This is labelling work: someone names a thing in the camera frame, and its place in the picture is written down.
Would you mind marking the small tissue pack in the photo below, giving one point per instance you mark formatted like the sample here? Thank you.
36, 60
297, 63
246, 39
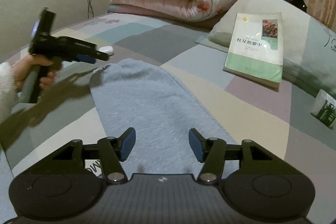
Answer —
324, 109

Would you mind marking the person left hand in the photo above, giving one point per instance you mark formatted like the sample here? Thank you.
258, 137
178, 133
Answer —
24, 67

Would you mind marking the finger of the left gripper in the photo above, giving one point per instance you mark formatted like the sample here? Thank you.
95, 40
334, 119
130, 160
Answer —
85, 59
95, 53

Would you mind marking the white fuzzy sleeve forearm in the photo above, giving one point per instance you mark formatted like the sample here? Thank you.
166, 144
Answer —
8, 91

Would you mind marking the green white book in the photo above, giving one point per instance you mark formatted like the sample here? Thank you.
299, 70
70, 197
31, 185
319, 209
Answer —
256, 49

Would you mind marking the patchwork bed sheet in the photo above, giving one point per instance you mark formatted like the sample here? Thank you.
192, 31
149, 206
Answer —
279, 120

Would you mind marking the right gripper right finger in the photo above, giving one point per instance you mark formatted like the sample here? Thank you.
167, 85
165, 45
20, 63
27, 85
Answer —
210, 152

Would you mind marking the small white earbud case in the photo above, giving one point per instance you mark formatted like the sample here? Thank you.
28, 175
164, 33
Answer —
107, 49

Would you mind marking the light blue sweatpants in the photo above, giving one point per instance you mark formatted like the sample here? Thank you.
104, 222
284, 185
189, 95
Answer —
160, 108

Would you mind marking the large pale pillow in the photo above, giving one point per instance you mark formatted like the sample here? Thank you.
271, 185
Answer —
309, 46

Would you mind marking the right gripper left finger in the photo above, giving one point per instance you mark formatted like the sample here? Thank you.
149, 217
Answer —
112, 151

